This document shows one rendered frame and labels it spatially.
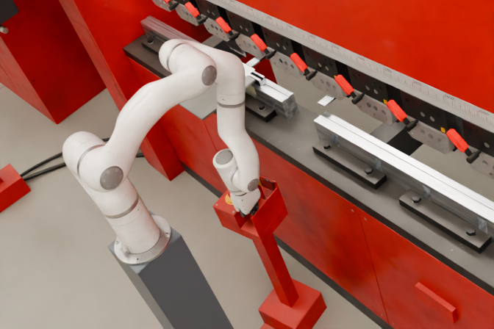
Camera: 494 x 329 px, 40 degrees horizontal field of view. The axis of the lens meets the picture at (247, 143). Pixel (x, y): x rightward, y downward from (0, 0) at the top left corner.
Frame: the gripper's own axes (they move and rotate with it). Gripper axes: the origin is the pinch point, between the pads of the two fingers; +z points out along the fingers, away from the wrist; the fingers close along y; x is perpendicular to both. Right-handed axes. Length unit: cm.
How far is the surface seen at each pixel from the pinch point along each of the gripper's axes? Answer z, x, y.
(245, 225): 4.6, -3.7, 4.1
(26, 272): 71, -151, 52
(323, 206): 9.0, 16.4, -16.3
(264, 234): 5.6, 4.9, 4.2
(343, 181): -10.5, 29.7, -17.9
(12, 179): 63, -205, 13
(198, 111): -23.0, -32.1, -19.0
